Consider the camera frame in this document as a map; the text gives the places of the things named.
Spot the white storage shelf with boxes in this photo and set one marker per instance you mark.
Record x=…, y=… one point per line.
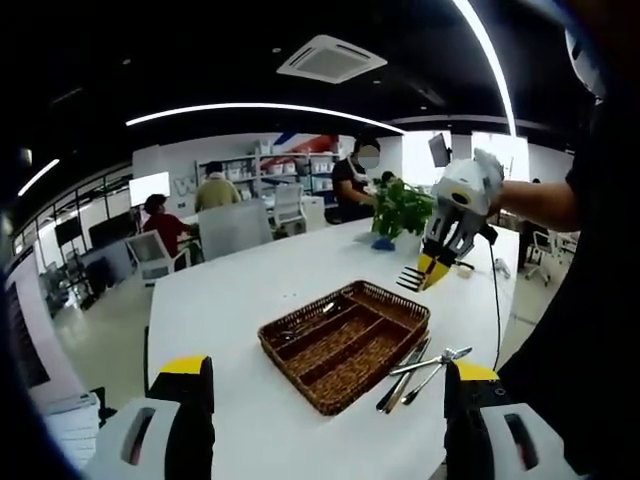
x=245, y=167

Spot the white cabinet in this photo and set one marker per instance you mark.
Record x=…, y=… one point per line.
x=315, y=212

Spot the silver spoon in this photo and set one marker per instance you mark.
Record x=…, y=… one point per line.
x=286, y=335
x=327, y=309

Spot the person's black shirt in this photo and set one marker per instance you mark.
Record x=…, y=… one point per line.
x=575, y=350

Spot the white wall screen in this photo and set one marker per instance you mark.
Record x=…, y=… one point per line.
x=150, y=189

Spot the black television on stand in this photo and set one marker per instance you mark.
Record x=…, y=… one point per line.
x=67, y=231

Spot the blue cloth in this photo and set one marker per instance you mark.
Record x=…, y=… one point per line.
x=384, y=245

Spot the white ceiling light strip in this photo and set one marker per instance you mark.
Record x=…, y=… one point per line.
x=492, y=55
x=39, y=176
x=250, y=106

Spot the brown wicker storage tray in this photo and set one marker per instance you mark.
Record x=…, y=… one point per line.
x=350, y=350

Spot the black monitor on stand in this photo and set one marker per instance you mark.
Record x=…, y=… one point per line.
x=439, y=150

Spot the wide black display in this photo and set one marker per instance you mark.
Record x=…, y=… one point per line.
x=110, y=229

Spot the grey chair back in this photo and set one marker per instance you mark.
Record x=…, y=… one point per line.
x=235, y=230

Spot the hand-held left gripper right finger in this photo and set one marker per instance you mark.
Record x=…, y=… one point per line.
x=465, y=430

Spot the green potted plant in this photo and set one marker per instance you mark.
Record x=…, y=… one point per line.
x=400, y=210

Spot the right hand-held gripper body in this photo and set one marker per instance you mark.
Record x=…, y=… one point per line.
x=465, y=185

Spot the white ceiling air conditioner vent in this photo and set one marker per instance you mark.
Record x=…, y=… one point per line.
x=332, y=60

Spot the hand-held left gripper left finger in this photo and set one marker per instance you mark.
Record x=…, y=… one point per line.
x=190, y=425

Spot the white chest-worn device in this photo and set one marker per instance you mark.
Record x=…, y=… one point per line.
x=585, y=60

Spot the white mesh office chair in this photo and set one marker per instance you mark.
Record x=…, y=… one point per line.
x=288, y=200
x=150, y=250

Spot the small white object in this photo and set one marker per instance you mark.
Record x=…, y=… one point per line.
x=502, y=267

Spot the small white black device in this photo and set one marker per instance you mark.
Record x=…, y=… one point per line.
x=464, y=272

